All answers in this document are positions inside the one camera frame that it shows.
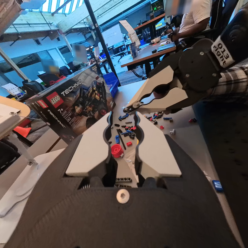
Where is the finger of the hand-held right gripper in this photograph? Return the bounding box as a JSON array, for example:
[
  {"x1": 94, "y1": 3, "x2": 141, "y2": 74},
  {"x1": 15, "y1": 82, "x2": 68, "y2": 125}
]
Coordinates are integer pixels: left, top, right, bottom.
[
  {"x1": 124, "y1": 87, "x2": 189, "y2": 115},
  {"x1": 128, "y1": 65, "x2": 184, "y2": 109}
]

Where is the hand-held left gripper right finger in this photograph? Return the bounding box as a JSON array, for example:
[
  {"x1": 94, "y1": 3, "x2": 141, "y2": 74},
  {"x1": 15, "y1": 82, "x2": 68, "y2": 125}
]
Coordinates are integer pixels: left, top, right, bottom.
[{"x1": 134, "y1": 112, "x2": 182, "y2": 178}]

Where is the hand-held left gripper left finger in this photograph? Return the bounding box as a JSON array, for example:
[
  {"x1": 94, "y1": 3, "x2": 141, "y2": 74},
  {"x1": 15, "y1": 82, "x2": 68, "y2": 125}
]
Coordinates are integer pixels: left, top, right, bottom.
[{"x1": 65, "y1": 112, "x2": 118, "y2": 177}]

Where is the person's right forearm plaid sleeve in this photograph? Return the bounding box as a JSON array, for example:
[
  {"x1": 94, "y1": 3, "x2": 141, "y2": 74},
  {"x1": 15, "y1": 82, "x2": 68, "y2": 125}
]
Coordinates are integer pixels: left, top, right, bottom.
[{"x1": 208, "y1": 64, "x2": 248, "y2": 98}]

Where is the brown office desk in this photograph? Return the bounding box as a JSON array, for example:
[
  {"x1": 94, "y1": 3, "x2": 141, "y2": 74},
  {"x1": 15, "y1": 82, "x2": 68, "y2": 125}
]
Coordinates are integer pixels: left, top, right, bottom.
[{"x1": 121, "y1": 39, "x2": 177, "y2": 78}]

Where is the white desk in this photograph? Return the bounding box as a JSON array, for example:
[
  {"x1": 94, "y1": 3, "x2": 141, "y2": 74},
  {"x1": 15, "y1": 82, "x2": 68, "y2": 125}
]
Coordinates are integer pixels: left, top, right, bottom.
[{"x1": 0, "y1": 79, "x2": 245, "y2": 248}]

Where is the red toy wheel hub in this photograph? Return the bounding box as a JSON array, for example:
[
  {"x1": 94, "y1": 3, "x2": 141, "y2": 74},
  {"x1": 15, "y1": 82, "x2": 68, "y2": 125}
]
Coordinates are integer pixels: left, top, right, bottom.
[{"x1": 111, "y1": 144, "x2": 124, "y2": 158}]

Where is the clear plastic bag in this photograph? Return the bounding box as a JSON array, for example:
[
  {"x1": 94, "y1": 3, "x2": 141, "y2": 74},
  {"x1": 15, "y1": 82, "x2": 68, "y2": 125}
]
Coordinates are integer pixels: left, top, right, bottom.
[{"x1": 124, "y1": 151, "x2": 140, "y2": 176}]

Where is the long black toy axle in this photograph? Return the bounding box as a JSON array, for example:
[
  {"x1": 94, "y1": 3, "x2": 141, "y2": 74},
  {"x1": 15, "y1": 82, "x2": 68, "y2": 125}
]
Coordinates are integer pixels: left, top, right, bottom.
[{"x1": 116, "y1": 129, "x2": 127, "y2": 150}]

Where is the dark carton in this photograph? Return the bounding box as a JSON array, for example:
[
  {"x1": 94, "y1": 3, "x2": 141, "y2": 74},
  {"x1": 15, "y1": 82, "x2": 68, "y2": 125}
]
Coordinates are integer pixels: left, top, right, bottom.
[{"x1": 129, "y1": 41, "x2": 138, "y2": 59}]

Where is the scatter of small toy parts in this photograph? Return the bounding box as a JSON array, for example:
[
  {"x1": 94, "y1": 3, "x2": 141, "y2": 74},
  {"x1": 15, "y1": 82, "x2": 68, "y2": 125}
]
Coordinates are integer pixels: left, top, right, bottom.
[{"x1": 113, "y1": 111, "x2": 175, "y2": 140}]

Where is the blue plastic bin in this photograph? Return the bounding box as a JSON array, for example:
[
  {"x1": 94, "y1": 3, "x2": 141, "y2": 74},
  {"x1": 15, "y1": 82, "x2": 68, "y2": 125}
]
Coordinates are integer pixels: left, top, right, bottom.
[{"x1": 102, "y1": 72, "x2": 119, "y2": 97}]

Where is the black toy beam with holes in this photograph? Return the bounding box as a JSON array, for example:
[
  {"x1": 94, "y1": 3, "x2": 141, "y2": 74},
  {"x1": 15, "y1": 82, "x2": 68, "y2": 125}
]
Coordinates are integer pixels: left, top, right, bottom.
[{"x1": 116, "y1": 177, "x2": 134, "y2": 188}]

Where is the black toy truck set box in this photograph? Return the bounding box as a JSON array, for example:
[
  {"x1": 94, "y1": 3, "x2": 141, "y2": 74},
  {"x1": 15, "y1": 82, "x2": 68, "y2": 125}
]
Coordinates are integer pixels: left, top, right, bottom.
[{"x1": 25, "y1": 63, "x2": 117, "y2": 145}]

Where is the black office chair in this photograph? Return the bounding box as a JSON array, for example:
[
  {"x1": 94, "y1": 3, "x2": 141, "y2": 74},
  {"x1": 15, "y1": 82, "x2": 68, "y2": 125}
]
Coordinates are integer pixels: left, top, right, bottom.
[{"x1": 194, "y1": 0, "x2": 241, "y2": 42}]

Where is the cardboard sign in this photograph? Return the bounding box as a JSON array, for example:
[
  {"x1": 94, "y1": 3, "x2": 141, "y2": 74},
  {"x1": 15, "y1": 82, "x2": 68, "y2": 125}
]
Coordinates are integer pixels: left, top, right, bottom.
[{"x1": 119, "y1": 20, "x2": 141, "y2": 47}]

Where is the whiteboard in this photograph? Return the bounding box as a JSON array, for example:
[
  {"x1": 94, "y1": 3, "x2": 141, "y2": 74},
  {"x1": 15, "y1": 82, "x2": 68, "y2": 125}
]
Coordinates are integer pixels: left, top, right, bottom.
[{"x1": 102, "y1": 24, "x2": 124, "y2": 47}]

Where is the grey metal rod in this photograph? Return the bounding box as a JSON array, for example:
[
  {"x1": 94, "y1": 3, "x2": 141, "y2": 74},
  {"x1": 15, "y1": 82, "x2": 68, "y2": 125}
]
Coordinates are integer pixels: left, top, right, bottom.
[{"x1": 11, "y1": 133, "x2": 38, "y2": 165}]

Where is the black pillar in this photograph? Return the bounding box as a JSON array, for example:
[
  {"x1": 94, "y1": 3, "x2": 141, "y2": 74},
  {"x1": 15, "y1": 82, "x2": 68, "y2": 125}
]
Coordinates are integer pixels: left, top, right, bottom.
[{"x1": 84, "y1": 0, "x2": 122, "y2": 87}]

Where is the orange cone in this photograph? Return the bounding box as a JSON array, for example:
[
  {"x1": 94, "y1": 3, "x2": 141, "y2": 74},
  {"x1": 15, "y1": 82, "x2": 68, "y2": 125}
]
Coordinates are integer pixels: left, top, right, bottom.
[{"x1": 14, "y1": 126, "x2": 32, "y2": 138}]

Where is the blue toy brick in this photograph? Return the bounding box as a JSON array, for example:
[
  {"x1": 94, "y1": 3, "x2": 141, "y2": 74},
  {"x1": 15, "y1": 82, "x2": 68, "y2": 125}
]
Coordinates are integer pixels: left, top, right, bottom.
[{"x1": 212, "y1": 180, "x2": 223, "y2": 192}]

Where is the round wooden table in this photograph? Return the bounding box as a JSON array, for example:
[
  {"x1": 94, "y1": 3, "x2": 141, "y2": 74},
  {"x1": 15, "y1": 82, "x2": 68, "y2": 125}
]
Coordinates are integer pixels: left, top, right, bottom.
[{"x1": 0, "y1": 96, "x2": 31, "y2": 139}]

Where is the black coiled cable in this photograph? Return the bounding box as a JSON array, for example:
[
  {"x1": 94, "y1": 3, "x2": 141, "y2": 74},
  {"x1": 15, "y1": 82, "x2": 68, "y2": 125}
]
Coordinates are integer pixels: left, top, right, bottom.
[{"x1": 131, "y1": 67, "x2": 146, "y2": 79}]

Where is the white flat base plate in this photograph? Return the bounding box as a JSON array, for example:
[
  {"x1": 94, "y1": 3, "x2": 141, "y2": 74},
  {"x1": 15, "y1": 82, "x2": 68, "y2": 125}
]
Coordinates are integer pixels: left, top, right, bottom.
[{"x1": 0, "y1": 148, "x2": 65, "y2": 218}]

